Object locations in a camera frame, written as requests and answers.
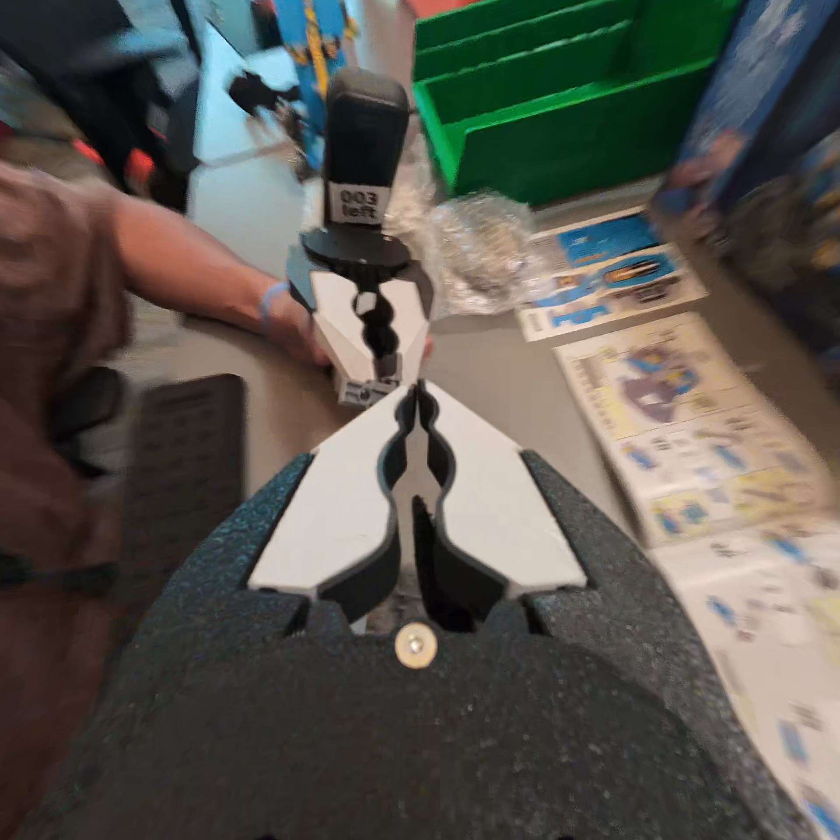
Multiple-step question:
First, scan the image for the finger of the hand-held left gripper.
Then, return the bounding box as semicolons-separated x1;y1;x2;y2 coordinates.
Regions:
308;270;383;395
381;277;433;385

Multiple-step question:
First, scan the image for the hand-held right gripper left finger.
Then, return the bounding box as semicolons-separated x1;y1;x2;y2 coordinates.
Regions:
247;384;418;601

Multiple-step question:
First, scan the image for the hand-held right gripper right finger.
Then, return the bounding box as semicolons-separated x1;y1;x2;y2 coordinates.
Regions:
419;379;588;598

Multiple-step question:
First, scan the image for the grey toy track chain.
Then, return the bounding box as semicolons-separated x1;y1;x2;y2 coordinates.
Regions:
336;354;403;411

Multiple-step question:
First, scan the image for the person's left forearm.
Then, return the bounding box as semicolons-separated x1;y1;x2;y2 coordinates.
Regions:
108;189;280;336

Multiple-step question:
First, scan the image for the grey desk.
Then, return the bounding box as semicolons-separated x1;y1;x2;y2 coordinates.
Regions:
118;177;840;657

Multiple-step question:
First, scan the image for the person's left hand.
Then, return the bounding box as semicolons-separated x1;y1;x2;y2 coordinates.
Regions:
269;295;334;367

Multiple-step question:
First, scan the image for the blue wristband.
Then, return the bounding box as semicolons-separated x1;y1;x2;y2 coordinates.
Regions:
258;281;291;337

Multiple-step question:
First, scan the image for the crumpled clear plastic bag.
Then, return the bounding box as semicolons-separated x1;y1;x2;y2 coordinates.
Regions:
392;141;550;317

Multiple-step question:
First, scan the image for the green plastic bin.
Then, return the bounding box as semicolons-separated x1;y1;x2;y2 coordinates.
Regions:
412;0;744;207

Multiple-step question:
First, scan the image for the blue sticker sheet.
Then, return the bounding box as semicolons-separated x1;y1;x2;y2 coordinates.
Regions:
517;206;710;343

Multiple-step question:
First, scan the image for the building instruction booklet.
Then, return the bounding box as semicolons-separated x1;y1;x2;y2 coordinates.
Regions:
553;311;840;840

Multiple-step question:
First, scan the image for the black chair armrest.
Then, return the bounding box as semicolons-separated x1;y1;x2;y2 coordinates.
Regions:
51;366;127;476

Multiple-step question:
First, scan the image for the blue building set box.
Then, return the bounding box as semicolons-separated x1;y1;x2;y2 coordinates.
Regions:
656;0;840;358

